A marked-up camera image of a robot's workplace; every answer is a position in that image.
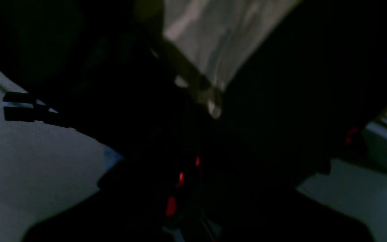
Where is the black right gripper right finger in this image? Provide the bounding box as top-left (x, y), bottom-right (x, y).
top-left (214, 0), bottom-right (387, 242)

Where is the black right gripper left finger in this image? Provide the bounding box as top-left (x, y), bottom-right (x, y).
top-left (0, 0), bottom-right (219, 242)

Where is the camouflage t-shirt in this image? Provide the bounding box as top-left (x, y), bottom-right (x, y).
top-left (132, 0), bottom-right (301, 118)

